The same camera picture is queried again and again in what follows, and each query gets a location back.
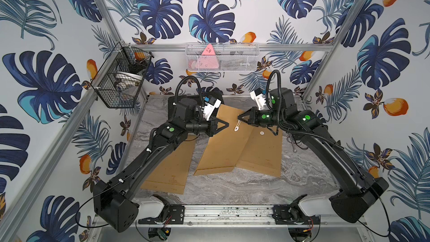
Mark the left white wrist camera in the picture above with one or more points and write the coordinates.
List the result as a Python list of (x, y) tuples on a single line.
[(209, 105)]

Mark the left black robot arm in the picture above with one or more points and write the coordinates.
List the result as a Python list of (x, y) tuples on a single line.
[(114, 201)]

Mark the black wire basket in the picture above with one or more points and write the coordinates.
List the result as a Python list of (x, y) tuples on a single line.
[(119, 82)]

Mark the pink triangular power strip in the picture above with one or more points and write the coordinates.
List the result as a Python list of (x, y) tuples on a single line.
[(208, 59)]

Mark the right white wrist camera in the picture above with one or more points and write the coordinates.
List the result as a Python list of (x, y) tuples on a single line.
[(259, 97)]

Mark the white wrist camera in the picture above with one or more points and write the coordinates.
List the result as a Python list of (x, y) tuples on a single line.
[(209, 105), (259, 97)]

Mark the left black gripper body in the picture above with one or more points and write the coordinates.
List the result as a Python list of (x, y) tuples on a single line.
[(208, 126)]

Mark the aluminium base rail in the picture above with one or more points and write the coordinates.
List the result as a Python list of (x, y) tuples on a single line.
[(217, 216)]

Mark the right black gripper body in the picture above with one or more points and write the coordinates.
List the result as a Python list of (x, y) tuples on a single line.
[(263, 118)]

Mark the brown kraft file bag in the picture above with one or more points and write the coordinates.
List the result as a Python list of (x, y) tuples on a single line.
[(171, 175), (262, 152), (225, 148)]

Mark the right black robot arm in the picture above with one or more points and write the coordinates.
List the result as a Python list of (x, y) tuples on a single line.
[(358, 189)]

